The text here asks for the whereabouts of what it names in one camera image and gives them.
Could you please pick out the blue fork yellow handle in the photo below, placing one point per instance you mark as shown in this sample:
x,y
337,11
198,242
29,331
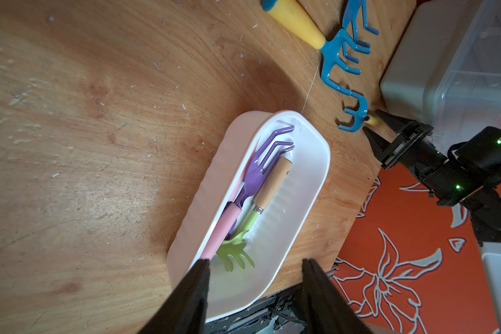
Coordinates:
x,y
361,116

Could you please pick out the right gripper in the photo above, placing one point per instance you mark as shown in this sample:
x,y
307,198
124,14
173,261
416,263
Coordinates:
x,y
446,179

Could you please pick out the grey plastic tool box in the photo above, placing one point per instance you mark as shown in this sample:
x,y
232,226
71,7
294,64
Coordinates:
x,y
446,71

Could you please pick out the green rake wooden handle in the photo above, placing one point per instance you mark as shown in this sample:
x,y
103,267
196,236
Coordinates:
x,y
233,250

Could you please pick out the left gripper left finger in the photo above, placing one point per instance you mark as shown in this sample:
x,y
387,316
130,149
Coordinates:
x,y
185,309

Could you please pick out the white oval storage tray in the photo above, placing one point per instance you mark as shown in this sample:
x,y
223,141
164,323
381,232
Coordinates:
x,y
273,234

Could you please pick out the blue rake yellow handle middle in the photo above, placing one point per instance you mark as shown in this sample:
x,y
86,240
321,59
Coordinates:
x,y
295,19

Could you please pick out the purple rake pink handle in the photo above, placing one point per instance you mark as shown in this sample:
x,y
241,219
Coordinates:
x,y
217,236

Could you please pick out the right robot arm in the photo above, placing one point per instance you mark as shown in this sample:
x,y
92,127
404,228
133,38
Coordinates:
x,y
482,156

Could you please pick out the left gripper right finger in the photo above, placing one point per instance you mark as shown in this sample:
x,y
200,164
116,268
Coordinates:
x,y
321,306

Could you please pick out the purple fork pink handle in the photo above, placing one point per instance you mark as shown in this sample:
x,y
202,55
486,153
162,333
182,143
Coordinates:
x,y
256,173

